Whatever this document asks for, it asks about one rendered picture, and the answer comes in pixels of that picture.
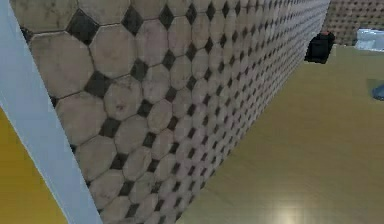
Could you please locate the black trash can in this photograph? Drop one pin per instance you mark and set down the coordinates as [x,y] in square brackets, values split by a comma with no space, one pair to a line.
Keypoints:
[320,48]

